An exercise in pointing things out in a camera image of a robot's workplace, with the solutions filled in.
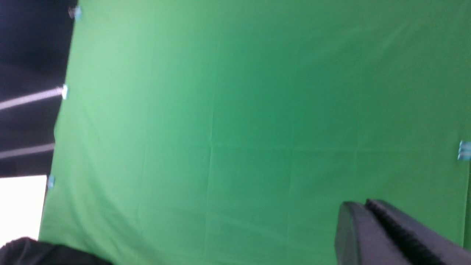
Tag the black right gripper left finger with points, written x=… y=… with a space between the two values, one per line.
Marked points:
x=361 y=240

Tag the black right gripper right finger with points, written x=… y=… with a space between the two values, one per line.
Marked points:
x=418 y=243

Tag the gray long-sleeve shirt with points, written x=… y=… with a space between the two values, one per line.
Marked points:
x=27 y=251

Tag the teal binder clip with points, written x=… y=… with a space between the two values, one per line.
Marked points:
x=50 y=182
x=464 y=151
x=64 y=91
x=75 y=12

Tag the green backdrop cloth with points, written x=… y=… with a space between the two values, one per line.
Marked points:
x=228 y=132

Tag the teal binder clip lower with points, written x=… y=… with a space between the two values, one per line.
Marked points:
x=50 y=182

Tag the teal binder clip middle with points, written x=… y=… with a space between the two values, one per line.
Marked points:
x=64 y=91

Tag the teal binder clip upper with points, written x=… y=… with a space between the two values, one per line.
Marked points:
x=75 y=12

